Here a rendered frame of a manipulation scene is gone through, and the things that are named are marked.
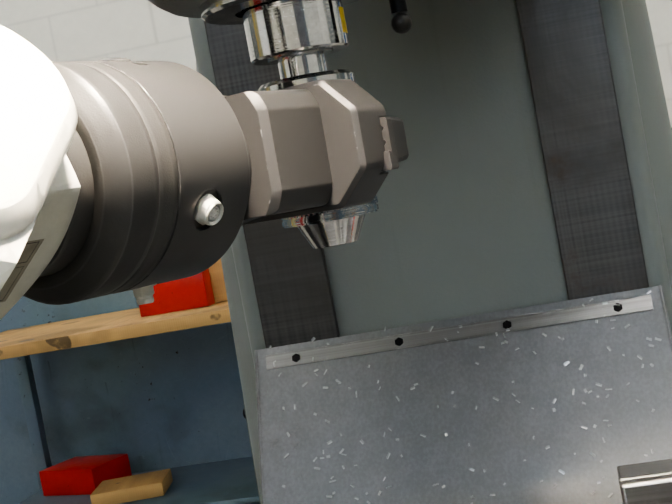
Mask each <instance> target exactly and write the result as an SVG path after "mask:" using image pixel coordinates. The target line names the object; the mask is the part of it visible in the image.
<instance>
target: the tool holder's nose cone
mask: <svg viewBox="0 0 672 504"><path fill-rule="evenodd" d="M365 216H366V214H364V215H359V216H354V217H349V218H344V219H339V220H334V221H328V222H323V223H317V224H311V225H305V226H299V227H297V228H298V229H299V230H300V232H301V233H302V234H303V236H304V237H305V238H306V240H307V241H308V242H309V244H310V245H311V246H312V247H313V249H316V248H324V247H331V246H336V245H341V244H346V243H350V242H354V241H358V240H359V236H360V233H361V230H362V226H363V223H364V219H365Z"/></svg>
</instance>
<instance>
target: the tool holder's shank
mask: <svg viewBox="0 0 672 504"><path fill-rule="evenodd" d="M333 52H334V50H333V49H332V48H325V49H315V50H308V51H302V52H297V53H292V54H287V55H283V56H280V57H276V58H273V59H271V60H269V61H268V64H272V65H273V64H278V68H279V74H280V79H284V78H289V77H293V76H298V75H303V74H309V73H315V72H321V71H328V67H327V62H326V56H325V55H328V54H331V53H333Z"/></svg>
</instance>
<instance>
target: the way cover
mask: <svg viewBox="0 0 672 504"><path fill-rule="evenodd" d="M648 291H651V292H650V293H649V294H647V292H648ZM592 298H593V300H592V301H591V302H590V301H589V300H590V299H592ZM616 300H619V301H617V302H616ZM603 302H608V304H604V305H603ZM582 304H584V307H583V305H582ZM614 304H619V305H620V306H616V305H614ZM613 319H616V321H610V320H613ZM595 320H598V323H595ZM628 324H630V326H629V327H627V328H626V329H625V326H626V325H628ZM460 325H462V328H459V326H460ZM431 326H434V327H433V328H432V330H431V332H430V331H429V329H430V327H431ZM613 327H614V329H611V328H613ZM507 328H509V329H510V331H506V329H507ZM457 331H459V333H458V332H457ZM495 332H497V334H498V336H496V334H495ZM503 333H505V336H506V338H504V335H503ZM542 333H544V334H546V335H547V336H546V337H545V336H544V335H542ZM558 336H559V337H560V339H559V338H558ZM646 337H649V338H652V341H649V340H646ZM655 337H656V338H660V339H662V340H661V341H657V340H655ZM445 338H447V340H448V341H447V342H446V340H445ZM561 338H564V340H563V341H562V340H561ZM505 340H506V341H508V343H505V344H502V345H501V342H504V341H505ZM326 343H329V344H330V345H327V344H326ZM649 344H652V345H654V347H650V346H649ZM479 346H485V348H479ZM607 346H609V347H610V348H611V351H609V349H608V348H607ZM517 347H519V349H518V350H516V351H515V349H516V348H517ZM533 351H535V352H536V353H537V354H534V353H533ZM622 354H625V356H623V355H622ZM637 355H640V356H641V357H642V358H643V359H642V360H641V359H640V358H638V357H637ZM312 357H314V358H313V361H312ZM254 358H255V378H256V398H257V418H258V437H259V457H260V477H261V497H262V504H368V503H367V501H369V502H370V503H371V504H470V503H472V502H473V504H623V502H622V496H621V490H620V484H619V479H618V473H617V467H618V466H621V465H629V464H636V463H643V462H651V461H657V460H665V459H672V332H671V327H670V322H669V316H668V311H667V306H666V301H665V296H664V290H663V286H662V285H659V286H655V287H648V288H642V289H636V290H630V291H623V292H617V293H611V294H604V295H598V296H592V297H586V298H579V299H573V300H567V301H561V302H554V303H548V304H542V305H536V306H529V307H523V308H517V309H510V310H504V311H498V312H492V313H485V314H479V315H473V316H467V317H460V318H454V319H448V320H441V321H435V322H429V323H423V324H416V325H410V326H404V327H398V328H391V329H386V331H384V330H379V331H373V332H366V333H360V334H354V335H347V336H341V337H335V338H329V339H322V340H316V341H313V342H312V341H310V342H304V343H297V344H291V345H285V346H279V347H272V348H266V349H260V350H254ZM274 361H276V362H274ZM567 361H569V362H570V363H569V364H567V365H566V366H565V365H564V363H566V362H567ZM273 362H274V363H275V367H274V365H273ZM475 362H478V363H479V365H478V364H476V363H475ZM651 363H652V364H653V365H654V367H652V366H650V364H651ZM581 364H582V365H583V367H582V370H579V368H580V365H581ZM642 364H644V366H643V368H641V366H642ZM368 365H370V367H369V368H368ZM316 369H318V371H316V372H314V370H316ZM326 369H327V372H326V373H325V375H324V372H325V371H326ZM280 373H281V375H280V376H279V374H280ZM315 373H316V374H317V375H318V376H317V375H316V374H315ZM584 374H586V375H587V376H586V377H584ZM336 379H337V380H339V381H340V382H341V383H340V384H338V382H336V381H335V380H336ZM378 380H379V383H377V381H378ZM512 381H514V383H512ZM305 382H307V383H308V384H306V385H305V386H304V387H302V385H303V384H304V383H305ZM628 382H630V384H628V385H626V384H627V383H628ZM415 383H418V385H416V386H415V389H413V390H410V388H411V387H414V384H415ZM596 383H599V384H602V387H601V386H598V385H595V384H596ZM323 386H325V387H328V389H323ZM348 387H349V388H351V389H348ZM379 387H381V388H380V390H379ZM605 388H612V390H605ZM573 389H575V392H574V395H572V391H573ZM584 389H586V390H587V391H588V392H589V391H591V390H592V392H591V393H589V394H588V392H586V393H585V392H584ZM355 391H357V397H356V394H355ZM452 391H454V393H453V394H451V392H452ZM512 393H514V394H515V395H516V396H514V395H512ZM608 394H609V397H608V398H606V396H607V395H608ZM597 395H599V397H597ZM396 396H397V397H398V398H399V400H400V401H398V400H397V398H396ZM493 397H495V398H498V399H499V401H496V400H494V399H492V398H493ZM554 399H557V400H556V401H555V403H554V404H553V403H552V402H553V401H554ZM636 399H637V400H639V402H638V401H636ZM515 400H518V401H519V402H520V403H518V402H517V401H515ZM582 402H585V403H586V405H585V404H582ZM294 404H296V409H295V410H294ZM437 405H438V407H439V408H437ZM453 405H456V407H453ZM283 406H284V408H285V410H283V409H282V407H283ZM476 406H477V410H475V408H476ZM532 407H533V408H534V409H531V408H532ZM552 408H555V412H553V409H552ZM652 409H655V411H654V413H653V412H651V411H652ZM314 412H315V413H317V415H316V416H315V415H313V414H314ZM325 419H326V420H328V421H330V423H327V422H325ZM603 420H608V421H603ZM594 424H595V425H597V426H596V428H594V427H593V426H594ZM607 424H612V426H609V427H608V425H607ZM582 426H585V427H587V430H586V429H583V428H581V427H582ZM388 428H390V429H391V430H392V431H390V430H389V429H388ZM287 432H289V434H290V437H288V435H287V434H286V433H287ZM384 432H385V436H384ZM340 433H341V434H342V436H340ZM445 433H447V434H448V436H445ZM420 434H423V435H426V437H423V436H420ZM383 436H384V437H383ZM533 436H534V439H533ZM602 437H603V438H604V440H605V443H604V441H603V439H602ZM396 438H399V441H396ZM361 439H362V440H363V442H364V444H362V443H361V442H360V440H361ZM330 440H332V443H330V444H329V445H328V444H327V442H329V441H330ZM468 443H469V446H468ZM546 446H550V448H548V449H546V448H545V447H546ZM342 448H343V449H344V451H343V452H342V453H343V454H347V455H346V456H345V455H341V454H342V453H341V454H339V452H340V451H341V450H342ZM651 449H653V451H654V454H652V453H651ZM322 450H324V454H323V451H322ZM574 452H575V453H576V454H575V455H574V454H573V453H574ZM590 452H592V453H594V454H595V455H596V457H593V456H592V455H591V454H589V453H590ZM287 453H289V455H288V456H286V457H285V458H284V456H285V455H286V454H287ZM388 453H391V454H390V456H389V458H388V459H386V457H387V455H388ZM401 454H402V456H403V457H402V458H401V456H400V455H401ZM644 454H646V455H648V456H647V457H646V456H644ZM328 455H330V458H327V457H326V456H328ZM316 457H317V459H316V460H315V462H313V460H314V459H315V458H316ZM320 457H324V459H320ZM524 459H526V461H523V460H524ZM601 460H603V461H602V463H601V462H600V461H601ZM355 464H357V466H354V465H355ZM342 465H344V467H345V469H343V467H342ZM314 467H318V468H321V469H320V470H316V469H314ZM470 468H471V469H475V470H474V471H471V470H469V469H470ZM483 469H485V470H486V472H485V473H484V471H483ZM559 469H561V470H562V471H564V472H565V474H564V475H563V474H562V473H560V472H559ZM332 476H334V477H333V478H332V479H330V478H331V477H332ZM384 477H386V478H385V480H384V481H383V479H384ZM602 477H605V478H602ZM542 479H543V481H542V482H540V480H542ZM332 480H336V481H335V482H331V483H330V482H329V481H332ZM597 481H600V483H599V484H597ZM438 483H439V485H436V486H432V485H434V484H438ZM504 483H506V484H505V485H503V484H504ZM555 483H557V486H556V487H555V488H554V486H555V485H554V484H555ZM350 484H352V485H354V486H355V487H354V488H353V487H352V486H350ZM282 485H285V486H286V487H285V488H283V487H282ZM443 485H445V488H442V486H443ZM388 486H392V487H390V488H387V489H386V487H388ZM379 490H380V491H382V492H381V494H380V496H379V495H378V493H379ZM334 491H335V494H334V495H333V494H332V493H333V492H334ZM593 491H595V493H594V494H593V495H591V493H592V492H593ZM366 492H368V494H367V495H366V494H365V493H366ZM611 493H613V495H612V496H611V497H610V498H608V496H609V495H610V494H611ZM490 494H495V496H490ZM326 495H332V498H326ZM472 495H473V496H474V498H471V497H470V496H472ZM355 497H357V498H359V500H357V499H355Z"/></svg>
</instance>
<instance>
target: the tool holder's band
mask: <svg viewBox="0 0 672 504"><path fill-rule="evenodd" d="M327 79H351V80H352V81H354V82H355V83H356V79H355V74H354V73H353V72H352V71H350V70H349V69H337V70H328V71H321V72H315V73H309V74H303V75H298V76H293V77H289V78H284V79H280V80H276V81H272V82H269V83H266V84H263V85H261V86H260V88H259V89H258V91H270V90H279V89H283V88H287V87H291V86H295V85H299V84H303V83H307V82H311V81H315V80H327Z"/></svg>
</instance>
